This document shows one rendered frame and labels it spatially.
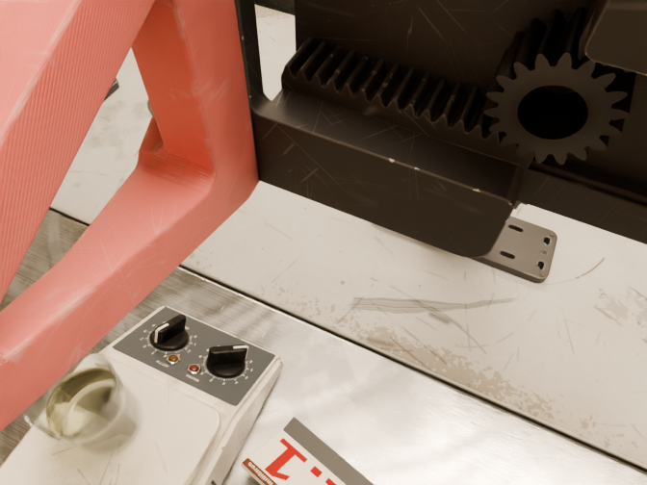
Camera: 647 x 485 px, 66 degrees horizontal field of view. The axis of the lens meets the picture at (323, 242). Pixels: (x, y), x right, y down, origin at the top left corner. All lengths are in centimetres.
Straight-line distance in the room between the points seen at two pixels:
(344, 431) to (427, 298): 16
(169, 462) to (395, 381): 21
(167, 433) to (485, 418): 27
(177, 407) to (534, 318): 35
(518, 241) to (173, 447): 40
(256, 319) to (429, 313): 17
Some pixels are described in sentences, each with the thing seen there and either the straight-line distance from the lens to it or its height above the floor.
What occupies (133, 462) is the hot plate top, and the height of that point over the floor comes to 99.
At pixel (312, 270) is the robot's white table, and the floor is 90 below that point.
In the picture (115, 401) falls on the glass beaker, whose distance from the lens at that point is 34.
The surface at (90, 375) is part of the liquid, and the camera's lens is 37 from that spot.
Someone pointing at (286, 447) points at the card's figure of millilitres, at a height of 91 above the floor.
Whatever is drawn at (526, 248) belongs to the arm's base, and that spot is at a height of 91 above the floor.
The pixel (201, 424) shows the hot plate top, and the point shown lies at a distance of 39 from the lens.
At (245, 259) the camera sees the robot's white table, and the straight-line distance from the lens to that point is 55.
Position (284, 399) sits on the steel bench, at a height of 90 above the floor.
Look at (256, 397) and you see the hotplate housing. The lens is 43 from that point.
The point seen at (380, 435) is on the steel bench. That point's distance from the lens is 47.
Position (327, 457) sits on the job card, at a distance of 46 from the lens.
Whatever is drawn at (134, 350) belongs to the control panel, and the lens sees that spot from 45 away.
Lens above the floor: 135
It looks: 55 degrees down
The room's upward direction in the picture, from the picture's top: 2 degrees clockwise
